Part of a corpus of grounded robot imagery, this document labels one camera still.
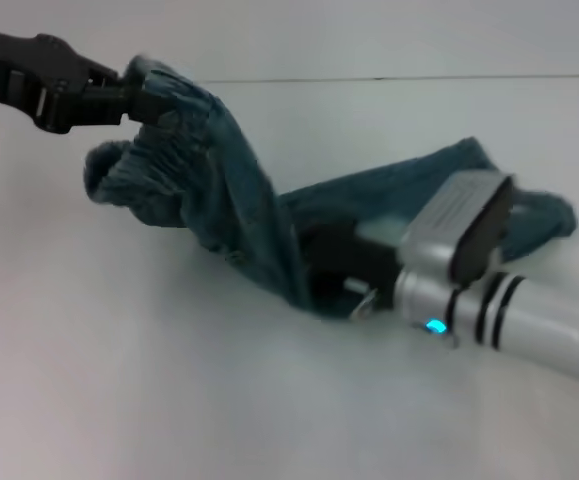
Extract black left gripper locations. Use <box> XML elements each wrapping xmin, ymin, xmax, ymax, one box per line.
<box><xmin>0</xmin><ymin>27</ymin><xmax>169</xmax><ymax>135</ymax></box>

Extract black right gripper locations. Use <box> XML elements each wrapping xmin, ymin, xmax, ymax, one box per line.
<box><xmin>297</xmin><ymin>218</ymin><xmax>406</xmax><ymax>315</ymax></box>

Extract blue denim shorts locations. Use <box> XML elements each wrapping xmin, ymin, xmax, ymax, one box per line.
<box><xmin>82</xmin><ymin>54</ymin><xmax>579</xmax><ymax>321</ymax></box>

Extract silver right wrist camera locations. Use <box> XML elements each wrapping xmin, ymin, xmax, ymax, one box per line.
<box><xmin>401</xmin><ymin>172</ymin><xmax>516</xmax><ymax>291</ymax></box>

